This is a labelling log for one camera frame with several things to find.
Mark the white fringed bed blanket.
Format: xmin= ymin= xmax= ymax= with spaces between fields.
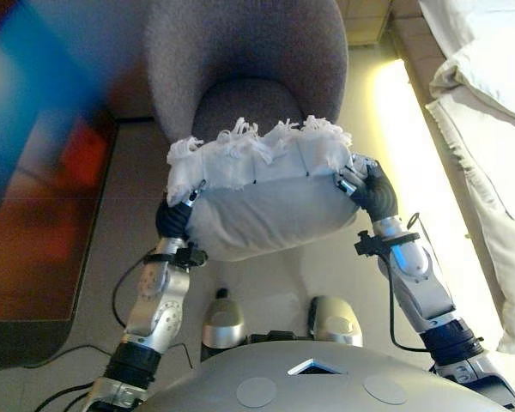
xmin=424 ymin=98 xmax=515 ymax=357

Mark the white mattress sheet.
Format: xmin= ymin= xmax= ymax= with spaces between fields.
xmin=418 ymin=0 xmax=515 ymax=57

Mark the silver robot torso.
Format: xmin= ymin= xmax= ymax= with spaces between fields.
xmin=139 ymin=330 xmax=506 ymax=412

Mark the white fringed cushion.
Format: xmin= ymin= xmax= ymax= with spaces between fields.
xmin=166 ymin=114 xmax=361 ymax=263

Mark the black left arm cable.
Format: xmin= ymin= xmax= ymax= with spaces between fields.
xmin=112 ymin=256 xmax=146 ymax=328

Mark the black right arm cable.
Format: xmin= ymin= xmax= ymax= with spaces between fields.
xmin=386 ymin=252 xmax=431 ymax=352

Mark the beige upholstered bed frame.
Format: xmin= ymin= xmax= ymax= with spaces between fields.
xmin=388 ymin=16 xmax=514 ymax=344

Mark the silver robot leg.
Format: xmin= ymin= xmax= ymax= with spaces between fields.
xmin=200 ymin=288 xmax=246 ymax=361
xmin=307 ymin=294 xmax=364 ymax=348

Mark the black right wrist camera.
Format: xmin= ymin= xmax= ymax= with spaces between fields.
xmin=354 ymin=230 xmax=421 ymax=258

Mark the silver robot right leg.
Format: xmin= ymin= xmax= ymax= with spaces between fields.
xmin=307 ymin=294 xmax=364 ymax=348

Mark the silver robot left leg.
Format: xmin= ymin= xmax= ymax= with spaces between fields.
xmin=200 ymin=288 xmax=246 ymax=361

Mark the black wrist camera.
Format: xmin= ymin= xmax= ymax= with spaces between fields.
xmin=354 ymin=230 xmax=421 ymax=258
xmin=143 ymin=245 xmax=209 ymax=270

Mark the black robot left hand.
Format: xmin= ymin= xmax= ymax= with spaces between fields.
xmin=155 ymin=180 xmax=207 ymax=240

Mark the grey upholstered tub armchair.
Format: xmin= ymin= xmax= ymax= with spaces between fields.
xmin=143 ymin=0 xmax=349 ymax=151

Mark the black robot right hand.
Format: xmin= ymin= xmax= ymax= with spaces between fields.
xmin=334 ymin=154 xmax=400 ymax=223

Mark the white puffy duvet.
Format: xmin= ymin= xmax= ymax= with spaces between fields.
xmin=428 ymin=40 xmax=515 ymax=134

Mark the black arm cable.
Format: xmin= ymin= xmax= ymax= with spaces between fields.
xmin=112 ymin=256 xmax=146 ymax=328
xmin=386 ymin=252 xmax=431 ymax=352

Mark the under-bed led light strip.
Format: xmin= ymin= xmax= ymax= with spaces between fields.
xmin=375 ymin=58 xmax=506 ymax=344

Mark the thin floor power cable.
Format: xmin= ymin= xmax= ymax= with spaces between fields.
xmin=23 ymin=344 xmax=113 ymax=371

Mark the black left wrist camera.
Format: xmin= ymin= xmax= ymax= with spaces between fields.
xmin=143 ymin=245 xmax=209 ymax=270

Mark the light wooden nightstand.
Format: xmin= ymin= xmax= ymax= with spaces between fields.
xmin=342 ymin=0 xmax=391 ymax=47

